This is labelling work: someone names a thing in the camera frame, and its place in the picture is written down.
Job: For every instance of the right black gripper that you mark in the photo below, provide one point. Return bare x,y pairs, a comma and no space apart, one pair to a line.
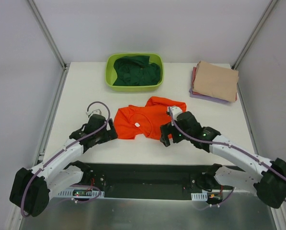
168,131

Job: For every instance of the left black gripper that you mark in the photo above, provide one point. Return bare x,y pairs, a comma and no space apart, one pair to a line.
107,133

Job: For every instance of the orange t shirt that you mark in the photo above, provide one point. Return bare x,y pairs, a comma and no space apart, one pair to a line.
133,120

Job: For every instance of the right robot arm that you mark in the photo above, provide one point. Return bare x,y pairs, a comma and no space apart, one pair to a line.
263,177

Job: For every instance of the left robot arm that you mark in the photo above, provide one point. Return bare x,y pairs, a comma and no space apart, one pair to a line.
33,188

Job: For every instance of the green plastic bin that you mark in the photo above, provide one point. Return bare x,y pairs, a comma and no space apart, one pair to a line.
111,75

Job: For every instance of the dark green t shirt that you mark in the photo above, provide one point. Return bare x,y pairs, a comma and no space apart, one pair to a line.
136,71

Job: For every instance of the beige folded t shirt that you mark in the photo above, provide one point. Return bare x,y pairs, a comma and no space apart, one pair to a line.
215,81

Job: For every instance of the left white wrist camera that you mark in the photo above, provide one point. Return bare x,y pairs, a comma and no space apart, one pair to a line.
97,112

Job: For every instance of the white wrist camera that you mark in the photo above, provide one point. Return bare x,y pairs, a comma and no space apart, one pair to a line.
174,111
97,112

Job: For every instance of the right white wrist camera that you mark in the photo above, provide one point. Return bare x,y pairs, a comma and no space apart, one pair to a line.
174,111

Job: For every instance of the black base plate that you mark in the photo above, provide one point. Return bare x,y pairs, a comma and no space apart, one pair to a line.
134,181

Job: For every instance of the left white cable duct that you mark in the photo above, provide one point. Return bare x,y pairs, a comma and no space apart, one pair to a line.
79,193

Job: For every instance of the white cable duct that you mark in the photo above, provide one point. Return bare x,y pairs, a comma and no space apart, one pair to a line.
79,193
199,196

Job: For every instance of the right white cable duct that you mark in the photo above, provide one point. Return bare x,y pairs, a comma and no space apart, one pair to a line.
199,196

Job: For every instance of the left aluminium frame post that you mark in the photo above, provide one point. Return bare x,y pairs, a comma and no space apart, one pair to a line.
47,34

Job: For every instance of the aluminium frame post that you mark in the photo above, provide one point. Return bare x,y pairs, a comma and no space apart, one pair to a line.
47,34
259,26

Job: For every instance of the right aluminium frame post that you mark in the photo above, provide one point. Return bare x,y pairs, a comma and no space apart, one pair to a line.
259,26

